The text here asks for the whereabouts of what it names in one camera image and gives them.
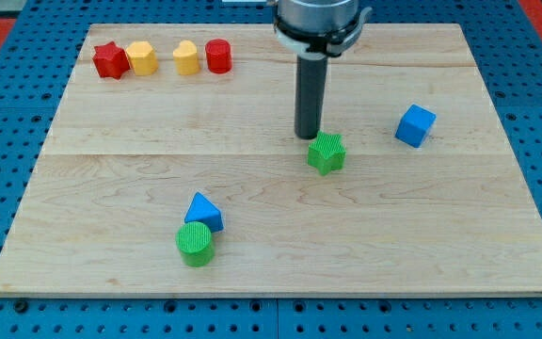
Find yellow heart block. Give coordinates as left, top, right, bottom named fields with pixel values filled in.
left=172, top=40, right=200, bottom=75

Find red cylinder block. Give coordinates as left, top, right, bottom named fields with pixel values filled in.
left=205, top=39, right=232, bottom=73

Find red star block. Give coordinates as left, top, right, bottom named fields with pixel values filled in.
left=92, top=41, right=130, bottom=79

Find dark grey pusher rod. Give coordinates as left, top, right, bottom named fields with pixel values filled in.
left=295, top=56, right=327, bottom=139

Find yellow hexagon block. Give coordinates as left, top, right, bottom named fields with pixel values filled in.
left=125, top=41, right=158, bottom=76

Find green cylinder block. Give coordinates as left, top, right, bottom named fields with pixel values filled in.
left=175, top=221, right=215, bottom=267

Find blue cube block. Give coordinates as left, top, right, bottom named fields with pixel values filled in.
left=395, top=105, right=437, bottom=148

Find blue triangle block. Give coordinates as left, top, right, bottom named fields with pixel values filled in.
left=184, top=192, right=224, bottom=233

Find wooden board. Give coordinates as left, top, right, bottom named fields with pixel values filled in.
left=0, top=24, right=542, bottom=299

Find green star block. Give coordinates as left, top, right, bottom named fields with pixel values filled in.
left=307, top=131, right=346, bottom=176

